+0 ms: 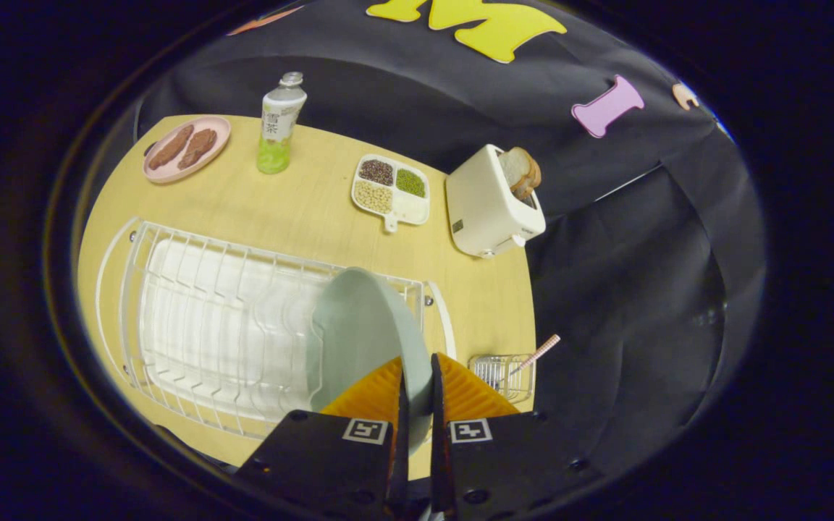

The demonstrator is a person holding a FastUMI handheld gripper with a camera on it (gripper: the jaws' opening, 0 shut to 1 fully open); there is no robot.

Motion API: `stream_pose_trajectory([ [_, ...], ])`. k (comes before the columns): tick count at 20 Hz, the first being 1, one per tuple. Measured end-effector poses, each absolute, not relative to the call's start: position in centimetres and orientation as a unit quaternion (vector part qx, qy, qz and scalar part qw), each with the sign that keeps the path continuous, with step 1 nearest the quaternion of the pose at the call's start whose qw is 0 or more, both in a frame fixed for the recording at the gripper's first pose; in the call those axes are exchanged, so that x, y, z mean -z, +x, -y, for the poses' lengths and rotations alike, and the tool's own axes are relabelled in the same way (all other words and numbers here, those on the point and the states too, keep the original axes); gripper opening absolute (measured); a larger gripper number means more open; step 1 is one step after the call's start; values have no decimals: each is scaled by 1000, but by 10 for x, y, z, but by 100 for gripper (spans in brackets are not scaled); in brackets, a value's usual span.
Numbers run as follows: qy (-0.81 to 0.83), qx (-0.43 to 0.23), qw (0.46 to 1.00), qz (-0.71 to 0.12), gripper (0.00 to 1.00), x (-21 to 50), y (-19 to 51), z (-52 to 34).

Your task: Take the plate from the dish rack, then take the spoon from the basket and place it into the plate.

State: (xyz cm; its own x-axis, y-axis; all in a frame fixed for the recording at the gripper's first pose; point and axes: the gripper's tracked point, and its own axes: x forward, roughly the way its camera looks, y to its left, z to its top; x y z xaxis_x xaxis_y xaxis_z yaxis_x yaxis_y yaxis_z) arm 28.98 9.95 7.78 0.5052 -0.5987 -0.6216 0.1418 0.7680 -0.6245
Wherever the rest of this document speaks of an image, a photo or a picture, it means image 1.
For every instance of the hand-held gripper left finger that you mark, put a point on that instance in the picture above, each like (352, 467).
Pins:
(401, 463)

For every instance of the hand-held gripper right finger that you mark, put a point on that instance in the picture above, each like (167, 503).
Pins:
(437, 463)

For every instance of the pale green plate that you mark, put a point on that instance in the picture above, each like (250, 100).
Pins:
(359, 333)

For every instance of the white dish rack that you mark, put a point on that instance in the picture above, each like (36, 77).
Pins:
(207, 325)

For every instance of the pink dish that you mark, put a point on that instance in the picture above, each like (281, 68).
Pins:
(220, 130)

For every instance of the white divided bean tray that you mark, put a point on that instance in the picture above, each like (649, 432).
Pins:
(410, 210)

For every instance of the white toaster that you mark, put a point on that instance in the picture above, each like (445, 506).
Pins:
(482, 210)

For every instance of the brown bread slice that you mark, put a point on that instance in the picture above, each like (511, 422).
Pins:
(518, 170)

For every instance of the green drink bottle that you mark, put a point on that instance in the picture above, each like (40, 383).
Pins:
(276, 130)

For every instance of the brown meat piece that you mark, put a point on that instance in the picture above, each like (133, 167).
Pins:
(171, 147)
(198, 147)

